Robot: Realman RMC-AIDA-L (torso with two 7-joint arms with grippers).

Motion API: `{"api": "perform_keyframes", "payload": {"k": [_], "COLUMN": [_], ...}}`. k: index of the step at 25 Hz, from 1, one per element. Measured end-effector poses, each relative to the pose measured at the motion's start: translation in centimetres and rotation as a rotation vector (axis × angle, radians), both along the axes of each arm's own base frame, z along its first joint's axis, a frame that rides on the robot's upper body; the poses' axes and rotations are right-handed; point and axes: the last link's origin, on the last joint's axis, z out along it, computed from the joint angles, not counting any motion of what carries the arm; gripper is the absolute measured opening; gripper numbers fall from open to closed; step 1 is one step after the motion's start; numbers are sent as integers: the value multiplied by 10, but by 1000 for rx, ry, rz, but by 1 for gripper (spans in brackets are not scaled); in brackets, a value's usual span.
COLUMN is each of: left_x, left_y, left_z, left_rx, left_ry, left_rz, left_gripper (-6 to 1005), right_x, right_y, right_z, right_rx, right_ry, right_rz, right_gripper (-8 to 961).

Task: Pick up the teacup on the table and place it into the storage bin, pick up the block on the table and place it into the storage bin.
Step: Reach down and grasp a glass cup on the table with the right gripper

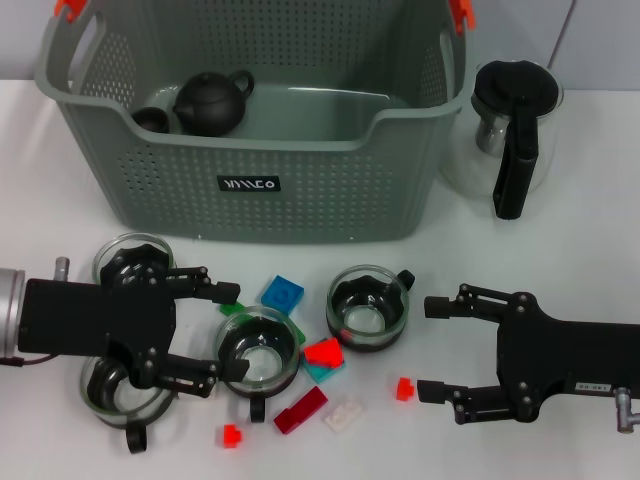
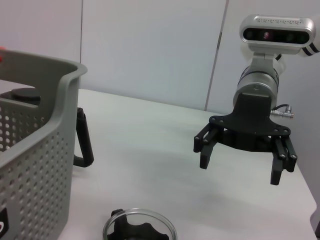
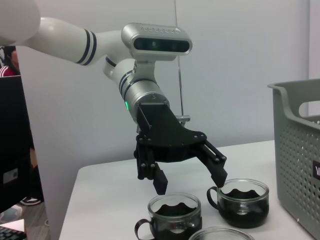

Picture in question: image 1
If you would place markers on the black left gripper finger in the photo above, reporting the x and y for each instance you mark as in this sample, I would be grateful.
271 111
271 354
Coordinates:
190 375
227 294

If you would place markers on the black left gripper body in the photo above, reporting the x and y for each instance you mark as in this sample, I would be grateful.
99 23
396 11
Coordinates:
90 320

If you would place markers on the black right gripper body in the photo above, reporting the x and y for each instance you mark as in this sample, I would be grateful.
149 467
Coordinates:
575 360

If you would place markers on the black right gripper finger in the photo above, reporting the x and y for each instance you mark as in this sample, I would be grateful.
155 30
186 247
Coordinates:
435 391
440 307

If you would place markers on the green building block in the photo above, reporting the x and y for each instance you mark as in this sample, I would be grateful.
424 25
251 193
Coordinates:
233 310
300 336

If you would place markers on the small red building block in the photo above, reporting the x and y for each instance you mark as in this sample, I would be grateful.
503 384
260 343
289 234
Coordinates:
230 436
405 390

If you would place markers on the blue square building block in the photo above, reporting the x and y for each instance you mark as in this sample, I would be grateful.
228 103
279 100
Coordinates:
282 295

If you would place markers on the white building block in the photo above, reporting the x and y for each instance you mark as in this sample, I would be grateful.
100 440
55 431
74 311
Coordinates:
345 415

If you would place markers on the teal building block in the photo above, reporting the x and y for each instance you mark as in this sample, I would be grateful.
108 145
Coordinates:
325 376

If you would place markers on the grey perforated storage bin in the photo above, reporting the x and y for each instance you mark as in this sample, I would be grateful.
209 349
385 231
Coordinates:
300 210

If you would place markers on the red wedge building block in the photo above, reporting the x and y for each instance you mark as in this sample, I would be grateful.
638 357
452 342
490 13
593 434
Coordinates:
322 352

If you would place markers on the dark red long block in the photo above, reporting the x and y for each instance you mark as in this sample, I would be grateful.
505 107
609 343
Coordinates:
300 410

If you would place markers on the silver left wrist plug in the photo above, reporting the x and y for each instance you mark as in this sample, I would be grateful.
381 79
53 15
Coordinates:
62 270

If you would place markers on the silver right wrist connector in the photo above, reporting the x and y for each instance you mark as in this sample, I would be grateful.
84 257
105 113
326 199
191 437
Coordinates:
622 410

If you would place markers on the small black clay cup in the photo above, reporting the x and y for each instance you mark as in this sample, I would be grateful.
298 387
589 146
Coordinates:
150 120

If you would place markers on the black clay teapot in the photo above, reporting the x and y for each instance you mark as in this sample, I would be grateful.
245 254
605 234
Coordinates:
210 102

